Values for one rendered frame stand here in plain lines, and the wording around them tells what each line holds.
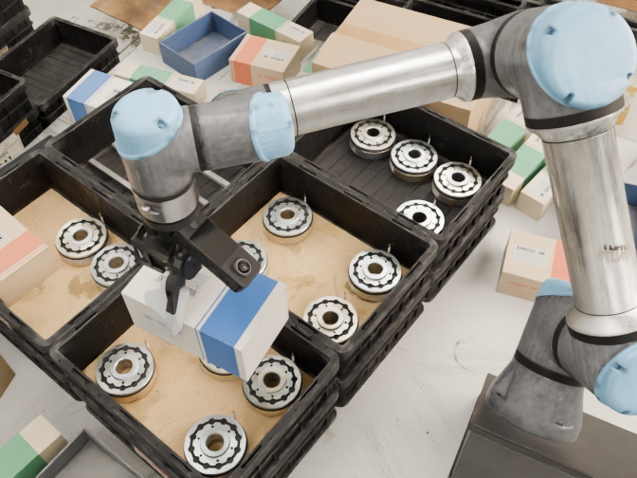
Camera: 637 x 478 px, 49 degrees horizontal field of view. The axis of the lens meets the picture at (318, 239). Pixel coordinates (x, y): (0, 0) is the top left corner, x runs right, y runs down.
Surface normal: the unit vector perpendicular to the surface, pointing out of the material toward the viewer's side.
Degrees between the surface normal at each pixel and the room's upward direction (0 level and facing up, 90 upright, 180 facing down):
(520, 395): 36
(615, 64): 46
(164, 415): 0
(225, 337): 0
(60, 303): 0
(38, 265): 90
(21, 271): 90
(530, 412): 29
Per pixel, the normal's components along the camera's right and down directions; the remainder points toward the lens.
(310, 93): 0.07, -0.16
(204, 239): 0.47, -0.35
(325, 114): 0.24, 0.59
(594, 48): 0.14, 0.13
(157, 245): -0.01, -0.62
